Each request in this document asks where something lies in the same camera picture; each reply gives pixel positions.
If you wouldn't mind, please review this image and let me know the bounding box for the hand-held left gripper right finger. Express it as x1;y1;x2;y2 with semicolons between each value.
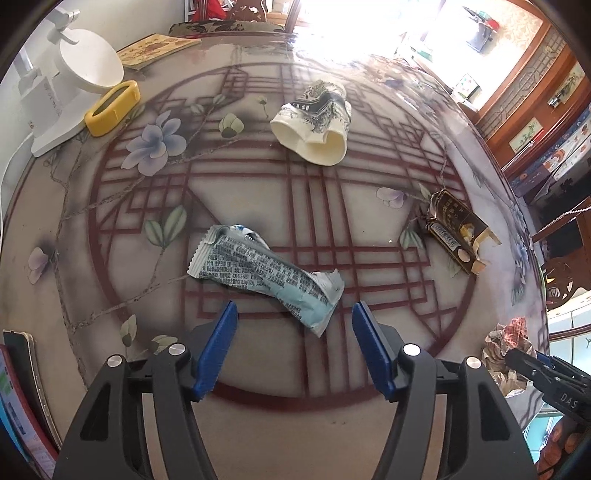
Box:
352;301;541;480

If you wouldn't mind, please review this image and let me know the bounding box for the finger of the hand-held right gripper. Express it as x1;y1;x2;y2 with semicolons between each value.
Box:
536;353;587;387
504;349;562;391

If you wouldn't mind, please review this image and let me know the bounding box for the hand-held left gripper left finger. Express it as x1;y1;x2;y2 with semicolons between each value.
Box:
51;300;238;480

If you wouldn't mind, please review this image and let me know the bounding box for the paper ball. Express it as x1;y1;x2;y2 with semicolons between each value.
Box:
481;318;539;398

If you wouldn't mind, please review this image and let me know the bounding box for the grey blue snack wrapper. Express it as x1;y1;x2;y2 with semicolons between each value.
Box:
187;224;345;337

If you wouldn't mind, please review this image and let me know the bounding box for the crushed brown cigarette box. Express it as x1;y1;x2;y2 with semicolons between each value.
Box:
425;189;502;276

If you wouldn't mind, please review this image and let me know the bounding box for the crushed white paper cup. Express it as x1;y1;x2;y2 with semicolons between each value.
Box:
270;80;352;167

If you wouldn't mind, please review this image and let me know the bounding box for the person's right forearm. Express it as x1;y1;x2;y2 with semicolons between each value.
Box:
537;415;583;468

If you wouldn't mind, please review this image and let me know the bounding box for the carved dark wooden chair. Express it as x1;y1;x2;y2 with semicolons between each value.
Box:
531;196;591;308

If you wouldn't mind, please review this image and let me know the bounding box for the floral printed tablecloth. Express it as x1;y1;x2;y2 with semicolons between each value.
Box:
0;32;550;480

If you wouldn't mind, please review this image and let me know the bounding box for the dark smartphone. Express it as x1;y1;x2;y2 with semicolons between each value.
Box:
2;329;62;457

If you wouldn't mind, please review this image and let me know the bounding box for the colourful booklet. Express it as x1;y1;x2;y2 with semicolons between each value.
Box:
0;346;57;480

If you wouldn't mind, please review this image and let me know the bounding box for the yellow paperback book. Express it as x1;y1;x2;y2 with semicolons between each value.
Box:
115;34;202;71

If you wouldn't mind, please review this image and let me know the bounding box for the white desk fan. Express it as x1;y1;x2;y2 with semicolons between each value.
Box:
14;0;124;158

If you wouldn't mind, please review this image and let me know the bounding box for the cushioned wooden chair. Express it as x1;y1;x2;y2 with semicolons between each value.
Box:
168;0;298;37

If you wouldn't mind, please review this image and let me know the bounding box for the white coiled cable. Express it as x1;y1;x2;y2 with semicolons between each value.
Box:
542;207;591;230

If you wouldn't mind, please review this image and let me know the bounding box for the yellow plastic ring holder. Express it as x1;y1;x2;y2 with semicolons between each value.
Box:
84;80;140;137

